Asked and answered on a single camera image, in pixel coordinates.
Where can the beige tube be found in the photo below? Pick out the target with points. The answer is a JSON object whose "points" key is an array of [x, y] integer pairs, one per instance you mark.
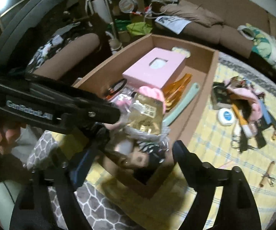
{"points": [[268, 171]]}

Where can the orange hair claw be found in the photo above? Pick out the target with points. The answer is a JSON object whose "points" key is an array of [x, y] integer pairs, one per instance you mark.
{"points": [[176, 91]]}

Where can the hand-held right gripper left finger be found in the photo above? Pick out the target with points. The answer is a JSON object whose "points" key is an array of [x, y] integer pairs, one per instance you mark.
{"points": [[80, 170]]}

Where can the pink box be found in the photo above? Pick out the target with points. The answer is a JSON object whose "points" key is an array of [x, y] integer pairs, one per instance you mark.
{"points": [[147, 76]]}

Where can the black patterned case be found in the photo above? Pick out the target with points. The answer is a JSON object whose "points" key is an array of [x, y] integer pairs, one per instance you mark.
{"points": [[218, 98]]}

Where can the black floral garment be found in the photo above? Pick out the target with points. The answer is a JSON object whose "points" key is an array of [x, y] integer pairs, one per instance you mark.
{"points": [[51, 45]]}

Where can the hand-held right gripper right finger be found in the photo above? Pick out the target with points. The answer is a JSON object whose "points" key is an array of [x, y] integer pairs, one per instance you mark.
{"points": [[184, 163]]}

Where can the clear plastic packet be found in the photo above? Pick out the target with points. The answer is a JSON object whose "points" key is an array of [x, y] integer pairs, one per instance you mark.
{"points": [[145, 117]]}

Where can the yellow and grey table cloth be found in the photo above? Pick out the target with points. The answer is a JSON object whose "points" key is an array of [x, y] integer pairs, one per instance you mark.
{"points": [[224, 148]]}

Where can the white floor lamp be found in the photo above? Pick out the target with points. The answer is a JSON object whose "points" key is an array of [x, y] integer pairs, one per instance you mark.
{"points": [[115, 45]]}

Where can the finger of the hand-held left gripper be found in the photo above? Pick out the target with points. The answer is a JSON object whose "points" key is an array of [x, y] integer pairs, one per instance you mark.
{"points": [[97, 111]]}

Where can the round tin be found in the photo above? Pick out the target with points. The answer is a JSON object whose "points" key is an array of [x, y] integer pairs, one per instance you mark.
{"points": [[127, 4]]}

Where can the beige hair claw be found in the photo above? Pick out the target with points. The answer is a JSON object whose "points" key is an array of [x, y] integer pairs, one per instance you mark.
{"points": [[138, 160]]}

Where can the black case with blue lid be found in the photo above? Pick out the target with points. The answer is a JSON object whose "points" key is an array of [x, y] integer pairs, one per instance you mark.
{"points": [[266, 115]]}

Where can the cardboard box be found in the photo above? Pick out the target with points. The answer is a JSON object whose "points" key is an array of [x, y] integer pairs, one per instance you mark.
{"points": [[197, 76]]}

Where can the cream plush hair band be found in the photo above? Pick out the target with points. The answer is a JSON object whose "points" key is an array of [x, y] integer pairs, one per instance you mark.
{"points": [[181, 51]]}

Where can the orange and white tube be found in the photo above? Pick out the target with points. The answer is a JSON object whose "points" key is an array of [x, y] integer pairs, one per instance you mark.
{"points": [[239, 118]]}

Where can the white round floss container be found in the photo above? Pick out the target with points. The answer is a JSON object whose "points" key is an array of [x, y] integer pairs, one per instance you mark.
{"points": [[226, 117]]}

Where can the green bag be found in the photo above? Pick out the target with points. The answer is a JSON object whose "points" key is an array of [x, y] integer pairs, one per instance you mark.
{"points": [[138, 27]]}

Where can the printed paper sheet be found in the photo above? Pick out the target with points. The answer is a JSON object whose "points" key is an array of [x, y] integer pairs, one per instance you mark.
{"points": [[173, 24]]}

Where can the floral tote bag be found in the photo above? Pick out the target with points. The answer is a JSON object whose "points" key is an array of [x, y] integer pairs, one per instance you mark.
{"points": [[269, 50]]}

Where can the brown folded blanket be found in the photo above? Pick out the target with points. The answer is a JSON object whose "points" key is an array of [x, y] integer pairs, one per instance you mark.
{"points": [[193, 12]]}

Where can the brown sofa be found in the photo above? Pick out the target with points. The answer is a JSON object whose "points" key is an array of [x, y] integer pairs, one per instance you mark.
{"points": [[224, 9]]}

